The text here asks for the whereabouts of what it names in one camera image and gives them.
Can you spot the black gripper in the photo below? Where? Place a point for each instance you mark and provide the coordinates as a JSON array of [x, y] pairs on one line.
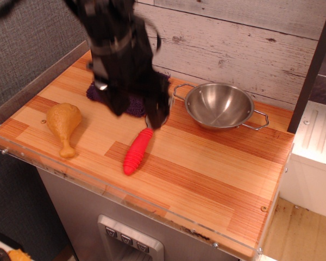
[[120, 49]]

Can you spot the red handled metal spoon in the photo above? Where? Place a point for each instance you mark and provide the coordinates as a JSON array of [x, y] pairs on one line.
[[137, 150]]

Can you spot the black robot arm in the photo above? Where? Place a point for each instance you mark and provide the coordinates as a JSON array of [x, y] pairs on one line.
[[84, 9]]

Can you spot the purple towel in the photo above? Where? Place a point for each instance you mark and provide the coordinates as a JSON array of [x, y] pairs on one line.
[[136, 105]]

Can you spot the plastic chicken drumstick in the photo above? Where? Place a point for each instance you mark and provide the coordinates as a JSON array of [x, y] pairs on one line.
[[62, 119]]

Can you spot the silver toy fridge cabinet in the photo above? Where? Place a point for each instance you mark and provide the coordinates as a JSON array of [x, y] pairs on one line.
[[78, 209]]

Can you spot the ice dispenser button panel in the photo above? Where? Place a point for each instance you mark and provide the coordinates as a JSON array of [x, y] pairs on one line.
[[122, 242]]

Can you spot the clear acrylic edge guard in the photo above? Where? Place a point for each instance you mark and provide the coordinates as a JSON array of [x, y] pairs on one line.
[[218, 185]]

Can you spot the white toy sink unit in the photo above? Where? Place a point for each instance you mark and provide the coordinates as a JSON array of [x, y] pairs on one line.
[[304, 178]]

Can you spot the orange toy food piece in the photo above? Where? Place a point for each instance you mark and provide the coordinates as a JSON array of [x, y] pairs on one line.
[[18, 255]]

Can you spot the steel bowl with handles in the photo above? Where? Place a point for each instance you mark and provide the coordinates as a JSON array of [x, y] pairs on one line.
[[218, 106]]

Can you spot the dark right support post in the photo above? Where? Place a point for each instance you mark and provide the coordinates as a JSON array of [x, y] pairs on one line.
[[308, 85]]

